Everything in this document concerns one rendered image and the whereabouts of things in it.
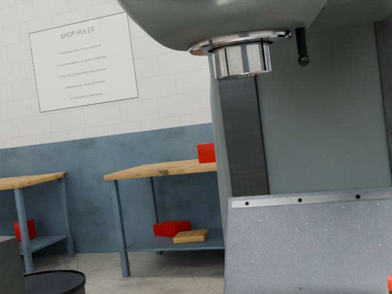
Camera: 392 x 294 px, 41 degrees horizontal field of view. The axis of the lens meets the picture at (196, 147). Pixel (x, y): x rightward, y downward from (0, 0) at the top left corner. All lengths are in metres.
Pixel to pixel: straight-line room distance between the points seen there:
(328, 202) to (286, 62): 0.22
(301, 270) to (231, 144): 0.22
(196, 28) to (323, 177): 0.48
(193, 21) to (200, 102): 4.59
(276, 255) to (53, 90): 5.07
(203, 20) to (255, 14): 0.04
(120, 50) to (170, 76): 0.60
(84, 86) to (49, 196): 1.26
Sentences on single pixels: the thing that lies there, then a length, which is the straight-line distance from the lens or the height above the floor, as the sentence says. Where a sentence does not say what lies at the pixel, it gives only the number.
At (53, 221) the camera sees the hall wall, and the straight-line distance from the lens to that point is 5.94.
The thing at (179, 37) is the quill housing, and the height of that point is 1.31.
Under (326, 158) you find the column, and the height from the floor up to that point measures 1.17.
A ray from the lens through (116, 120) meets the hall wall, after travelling 5.36.
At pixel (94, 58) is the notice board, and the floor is 1.98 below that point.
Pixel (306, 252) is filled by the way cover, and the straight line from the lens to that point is 0.79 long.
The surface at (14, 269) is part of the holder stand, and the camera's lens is 0.63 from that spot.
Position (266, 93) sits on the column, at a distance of 0.82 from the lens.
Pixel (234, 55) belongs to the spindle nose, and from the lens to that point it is 0.42.
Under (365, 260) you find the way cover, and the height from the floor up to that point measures 1.03.
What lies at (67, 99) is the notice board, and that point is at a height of 1.62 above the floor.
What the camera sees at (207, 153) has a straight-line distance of 4.34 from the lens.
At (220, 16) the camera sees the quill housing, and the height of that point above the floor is 1.32.
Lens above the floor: 1.25
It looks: 3 degrees down
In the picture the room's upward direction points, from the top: 7 degrees counter-clockwise
